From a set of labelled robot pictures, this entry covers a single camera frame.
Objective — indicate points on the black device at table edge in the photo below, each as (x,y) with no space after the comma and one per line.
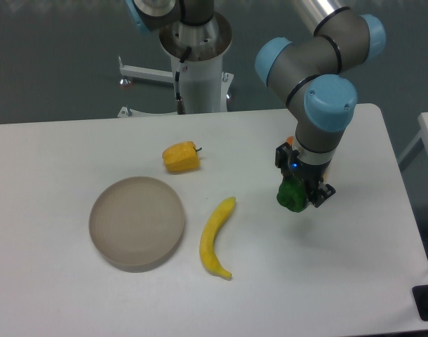
(420,294)

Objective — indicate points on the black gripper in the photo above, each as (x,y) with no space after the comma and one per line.
(293,158)

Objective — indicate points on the yellow toy pepper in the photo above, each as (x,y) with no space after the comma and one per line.
(181,157)

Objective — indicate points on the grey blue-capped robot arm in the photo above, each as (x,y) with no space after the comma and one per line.
(306,78)

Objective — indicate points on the yellow toy banana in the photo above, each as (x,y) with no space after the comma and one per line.
(209,235)

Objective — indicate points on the green toy pepper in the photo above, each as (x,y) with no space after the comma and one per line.
(292,194)

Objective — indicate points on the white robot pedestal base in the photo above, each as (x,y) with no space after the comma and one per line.
(196,59)

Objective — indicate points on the white side table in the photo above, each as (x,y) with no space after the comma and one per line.
(418,143)

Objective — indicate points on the beige round plate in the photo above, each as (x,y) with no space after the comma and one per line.
(137,223)

